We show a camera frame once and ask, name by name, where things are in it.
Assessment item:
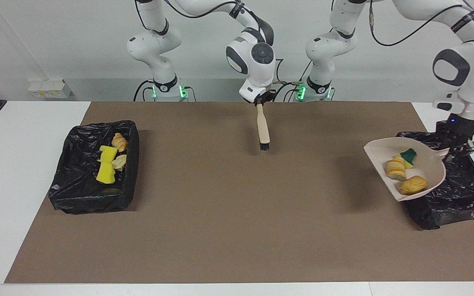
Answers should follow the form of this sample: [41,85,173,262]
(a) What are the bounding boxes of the beige hand brush black bristles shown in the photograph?
[256,103,271,151]

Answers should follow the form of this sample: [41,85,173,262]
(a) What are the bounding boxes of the beige plastic dustpan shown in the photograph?
[363,137,474,202]

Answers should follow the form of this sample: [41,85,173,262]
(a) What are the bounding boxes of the green and yellow sponge piece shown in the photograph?
[400,148,418,166]
[98,146,118,163]

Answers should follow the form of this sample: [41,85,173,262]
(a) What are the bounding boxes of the brown bread roll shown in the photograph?
[398,176,428,195]

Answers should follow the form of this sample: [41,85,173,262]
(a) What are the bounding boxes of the striped toy croissant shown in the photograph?
[111,132,128,153]
[384,156,408,182]

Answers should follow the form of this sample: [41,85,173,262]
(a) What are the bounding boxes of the bin lined with black bag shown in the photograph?
[49,120,140,215]
[397,131,474,230]

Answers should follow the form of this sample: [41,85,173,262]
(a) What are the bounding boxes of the brown table mat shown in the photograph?
[5,102,474,284]

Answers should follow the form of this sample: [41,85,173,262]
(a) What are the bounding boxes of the white power strip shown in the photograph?
[28,79,72,99]

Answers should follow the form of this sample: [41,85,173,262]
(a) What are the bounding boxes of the black left arm base cable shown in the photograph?
[272,81,303,102]

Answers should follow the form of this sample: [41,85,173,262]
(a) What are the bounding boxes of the black arm base cable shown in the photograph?
[133,79,155,102]
[272,81,303,102]

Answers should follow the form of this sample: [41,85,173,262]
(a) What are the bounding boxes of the black right arm base cable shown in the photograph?
[133,79,155,102]

